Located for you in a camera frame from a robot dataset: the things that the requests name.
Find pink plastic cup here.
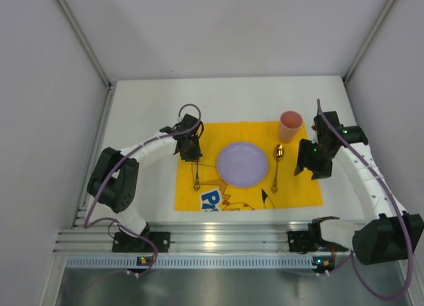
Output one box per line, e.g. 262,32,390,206
278,111,303,143

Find yellow Pikachu cloth placemat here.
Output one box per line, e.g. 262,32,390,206
174,121,323,212

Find gold spoon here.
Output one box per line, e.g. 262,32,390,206
271,144,285,193

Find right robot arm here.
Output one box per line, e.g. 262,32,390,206
294,111,423,265

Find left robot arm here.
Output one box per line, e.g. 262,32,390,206
84,114,204,238

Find purple plastic plate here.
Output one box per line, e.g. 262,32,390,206
216,142,269,188

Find perforated cable duct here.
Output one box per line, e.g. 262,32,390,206
66,255,335,270

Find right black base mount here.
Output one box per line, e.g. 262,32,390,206
287,230,330,254

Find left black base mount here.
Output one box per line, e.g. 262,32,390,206
111,231,171,253

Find iridescent fork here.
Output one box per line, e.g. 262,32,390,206
193,160,200,191

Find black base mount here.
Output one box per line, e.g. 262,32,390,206
111,231,171,253
287,230,330,254

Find aluminium rail frame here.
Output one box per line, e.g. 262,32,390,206
53,221,307,254

